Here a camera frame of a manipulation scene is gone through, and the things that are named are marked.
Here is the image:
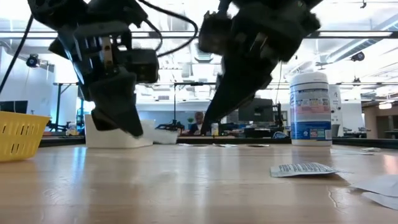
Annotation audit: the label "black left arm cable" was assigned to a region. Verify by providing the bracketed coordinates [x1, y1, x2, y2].
[0, 0, 199, 94]

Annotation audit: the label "person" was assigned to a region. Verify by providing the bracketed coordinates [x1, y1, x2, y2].
[189, 111, 206, 136]

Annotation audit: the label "silver ceiling air duct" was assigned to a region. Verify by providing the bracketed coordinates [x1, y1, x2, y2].
[186, 37, 225, 78]

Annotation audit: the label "dark background monitor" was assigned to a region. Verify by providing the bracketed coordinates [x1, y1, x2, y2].
[0, 100, 29, 114]

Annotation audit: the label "black computer monitor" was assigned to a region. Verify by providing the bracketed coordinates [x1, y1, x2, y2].
[238, 98, 275, 123]

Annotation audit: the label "white pillar with poster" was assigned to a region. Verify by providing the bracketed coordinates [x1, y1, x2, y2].
[329, 83, 345, 138]

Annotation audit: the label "white plastic bin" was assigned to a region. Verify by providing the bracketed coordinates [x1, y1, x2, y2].
[83, 113, 155, 149]

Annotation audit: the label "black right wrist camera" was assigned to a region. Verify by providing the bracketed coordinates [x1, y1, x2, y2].
[198, 11, 233, 54]

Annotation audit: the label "white light strip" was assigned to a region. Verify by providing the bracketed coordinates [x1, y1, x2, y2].
[0, 32, 62, 39]
[320, 30, 393, 37]

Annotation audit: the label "black overhead frame bar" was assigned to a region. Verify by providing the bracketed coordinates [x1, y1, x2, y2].
[0, 30, 398, 39]

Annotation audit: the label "black background workstation frame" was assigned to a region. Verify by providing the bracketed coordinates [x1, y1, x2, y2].
[52, 81, 292, 138]

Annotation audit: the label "yellow plastic basket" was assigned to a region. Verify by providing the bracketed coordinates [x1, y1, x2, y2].
[0, 111, 52, 163]

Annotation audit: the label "white disinfectant wipes canister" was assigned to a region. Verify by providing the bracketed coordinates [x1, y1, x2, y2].
[289, 72, 333, 147]

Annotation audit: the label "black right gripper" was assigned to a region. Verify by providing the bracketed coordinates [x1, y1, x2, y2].
[200, 0, 321, 135]

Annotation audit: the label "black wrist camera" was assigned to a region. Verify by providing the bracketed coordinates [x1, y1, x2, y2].
[119, 48, 160, 84]
[198, 11, 233, 54]

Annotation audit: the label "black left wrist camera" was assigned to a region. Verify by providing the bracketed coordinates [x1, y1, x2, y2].
[119, 48, 160, 84]

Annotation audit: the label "black ceiling camera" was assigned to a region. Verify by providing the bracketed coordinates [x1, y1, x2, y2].
[25, 53, 41, 68]
[349, 50, 366, 62]

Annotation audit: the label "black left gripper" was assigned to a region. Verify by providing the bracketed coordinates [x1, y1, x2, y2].
[48, 21, 144, 138]

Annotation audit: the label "long white bandage packet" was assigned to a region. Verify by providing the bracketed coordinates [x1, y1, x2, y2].
[330, 149, 374, 156]

